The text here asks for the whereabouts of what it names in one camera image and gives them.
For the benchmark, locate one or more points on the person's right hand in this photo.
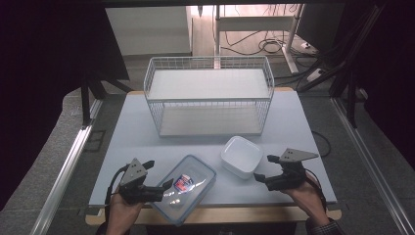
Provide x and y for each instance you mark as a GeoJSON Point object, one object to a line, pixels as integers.
{"type": "Point", "coordinates": [310, 202]}

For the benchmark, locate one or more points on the black metal stand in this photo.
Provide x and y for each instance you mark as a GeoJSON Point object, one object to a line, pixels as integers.
{"type": "Point", "coordinates": [86, 101]}
{"type": "Point", "coordinates": [350, 98]}

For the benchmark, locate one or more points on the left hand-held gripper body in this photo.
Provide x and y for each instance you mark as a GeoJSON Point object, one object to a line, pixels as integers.
{"type": "Point", "coordinates": [132, 176]}

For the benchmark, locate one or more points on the person's left hand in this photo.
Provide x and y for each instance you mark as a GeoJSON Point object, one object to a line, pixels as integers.
{"type": "Point", "coordinates": [120, 215]}

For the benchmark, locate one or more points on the white square bowl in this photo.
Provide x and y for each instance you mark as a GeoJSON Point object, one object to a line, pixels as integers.
{"type": "Point", "coordinates": [242, 156]}

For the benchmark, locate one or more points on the white power strip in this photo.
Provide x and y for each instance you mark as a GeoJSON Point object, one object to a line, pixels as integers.
{"type": "Point", "coordinates": [315, 75]}

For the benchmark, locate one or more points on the dark monitor panel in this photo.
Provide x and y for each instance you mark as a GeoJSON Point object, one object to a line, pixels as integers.
{"type": "Point", "coordinates": [318, 26]}

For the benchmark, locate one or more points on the pale blue table mat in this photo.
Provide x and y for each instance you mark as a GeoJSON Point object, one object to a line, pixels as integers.
{"type": "Point", "coordinates": [137, 143]}

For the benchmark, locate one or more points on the white desk frame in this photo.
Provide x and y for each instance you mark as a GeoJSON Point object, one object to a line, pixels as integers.
{"type": "Point", "coordinates": [254, 23]}

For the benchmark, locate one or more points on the aluminium floor rail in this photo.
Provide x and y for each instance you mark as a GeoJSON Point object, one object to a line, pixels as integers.
{"type": "Point", "coordinates": [62, 176]}
{"type": "Point", "coordinates": [368, 163]}

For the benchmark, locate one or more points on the white cabinet panel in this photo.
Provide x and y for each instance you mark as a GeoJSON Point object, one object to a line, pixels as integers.
{"type": "Point", "coordinates": [148, 31]}

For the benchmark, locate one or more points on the clear plastic food container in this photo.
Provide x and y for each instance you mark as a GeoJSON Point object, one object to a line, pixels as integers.
{"type": "Point", "coordinates": [192, 192]}

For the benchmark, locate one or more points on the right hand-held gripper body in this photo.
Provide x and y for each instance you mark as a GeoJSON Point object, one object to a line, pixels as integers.
{"type": "Point", "coordinates": [292, 173]}

